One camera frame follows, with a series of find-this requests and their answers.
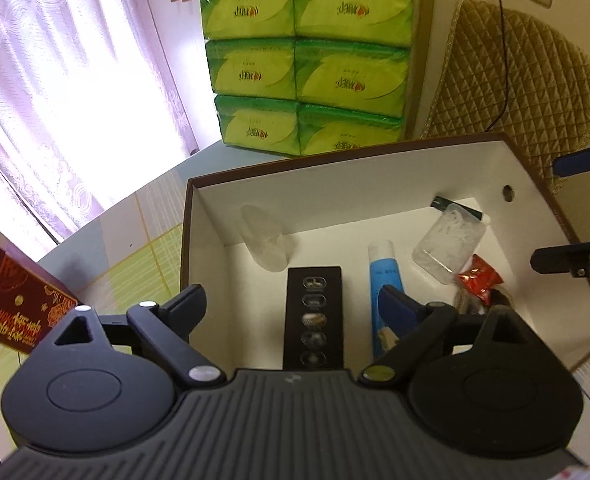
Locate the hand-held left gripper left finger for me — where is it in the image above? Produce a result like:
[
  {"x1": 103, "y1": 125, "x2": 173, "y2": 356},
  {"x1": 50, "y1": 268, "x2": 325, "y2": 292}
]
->
[{"x1": 50, "y1": 284, "x2": 228, "y2": 391}]

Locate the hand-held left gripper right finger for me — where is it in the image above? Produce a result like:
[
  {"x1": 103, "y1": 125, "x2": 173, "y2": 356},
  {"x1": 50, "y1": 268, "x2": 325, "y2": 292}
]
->
[{"x1": 357, "y1": 284, "x2": 528, "y2": 391}]

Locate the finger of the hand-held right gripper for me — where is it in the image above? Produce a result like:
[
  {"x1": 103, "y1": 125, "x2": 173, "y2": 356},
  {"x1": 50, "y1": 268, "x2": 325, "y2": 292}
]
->
[
  {"x1": 531, "y1": 241, "x2": 590, "y2": 343},
  {"x1": 554, "y1": 125, "x2": 590, "y2": 178}
]

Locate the blue tube with white cap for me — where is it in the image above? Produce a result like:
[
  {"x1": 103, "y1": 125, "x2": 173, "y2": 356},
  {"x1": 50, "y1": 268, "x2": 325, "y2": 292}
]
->
[{"x1": 366, "y1": 239, "x2": 406, "y2": 361}]

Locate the red packet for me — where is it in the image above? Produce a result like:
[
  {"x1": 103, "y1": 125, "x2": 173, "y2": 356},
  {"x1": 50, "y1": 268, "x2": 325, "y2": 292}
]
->
[{"x1": 454, "y1": 254, "x2": 506, "y2": 307}]

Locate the clear floss pick container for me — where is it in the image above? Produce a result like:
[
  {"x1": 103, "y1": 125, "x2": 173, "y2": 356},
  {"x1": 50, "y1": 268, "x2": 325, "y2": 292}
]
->
[{"x1": 411, "y1": 204, "x2": 486, "y2": 287}]

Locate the white cardboard box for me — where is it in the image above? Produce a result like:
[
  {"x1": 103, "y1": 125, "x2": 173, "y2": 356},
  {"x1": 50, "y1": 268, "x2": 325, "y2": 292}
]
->
[{"x1": 180, "y1": 132, "x2": 590, "y2": 377}]

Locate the black windowed box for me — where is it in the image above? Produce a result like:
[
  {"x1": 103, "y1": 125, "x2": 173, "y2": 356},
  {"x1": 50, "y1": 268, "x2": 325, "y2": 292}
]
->
[{"x1": 281, "y1": 264, "x2": 346, "y2": 372}]

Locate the quilted golden chair cover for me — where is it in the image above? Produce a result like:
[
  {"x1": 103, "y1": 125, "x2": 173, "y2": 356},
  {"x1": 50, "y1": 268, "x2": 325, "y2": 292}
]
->
[{"x1": 419, "y1": 0, "x2": 590, "y2": 198}]

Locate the red gold-printed box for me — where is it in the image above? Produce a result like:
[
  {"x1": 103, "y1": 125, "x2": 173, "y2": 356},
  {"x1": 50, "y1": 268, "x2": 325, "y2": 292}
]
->
[{"x1": 0, "y1": 241, "x2": 80, "y2": 357}]

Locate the pink patterned curtain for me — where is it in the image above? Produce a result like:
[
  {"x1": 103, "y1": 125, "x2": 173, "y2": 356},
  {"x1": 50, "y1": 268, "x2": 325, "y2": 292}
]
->
[{"x1": 0, "y1": 0, "x2": 202, "y2": 281}]

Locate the stack of green tissue packs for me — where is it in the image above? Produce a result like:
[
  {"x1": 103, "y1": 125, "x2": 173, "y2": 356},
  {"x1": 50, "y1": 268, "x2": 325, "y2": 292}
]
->
[{"x1": 197, "y1": 0, "x2": 420, "y2": 158}]

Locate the black cable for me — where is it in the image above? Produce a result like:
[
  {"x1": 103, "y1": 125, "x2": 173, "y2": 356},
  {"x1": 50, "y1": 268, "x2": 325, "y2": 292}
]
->
[{"x1": 480, "y1": 0, "x2": 510, "y2": 135}]

